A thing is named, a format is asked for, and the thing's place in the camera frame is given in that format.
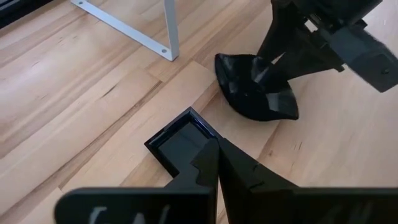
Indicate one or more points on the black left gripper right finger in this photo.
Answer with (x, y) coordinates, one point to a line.
(280, 205)

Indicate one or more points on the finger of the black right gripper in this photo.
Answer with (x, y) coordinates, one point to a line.
(281, 31)
(311, 59)

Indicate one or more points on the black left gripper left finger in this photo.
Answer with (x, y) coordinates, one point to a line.
(140, 208)

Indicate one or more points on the white perforated metal shelf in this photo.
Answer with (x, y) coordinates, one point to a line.
(172, 31)

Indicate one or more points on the black rounded mini plate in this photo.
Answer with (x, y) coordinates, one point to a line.
(245, 90)

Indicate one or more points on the black aluminium rig frame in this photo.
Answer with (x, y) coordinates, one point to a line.
(18, 9)

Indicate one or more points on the black square mini plate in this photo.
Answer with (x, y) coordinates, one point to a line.
(180, 140)

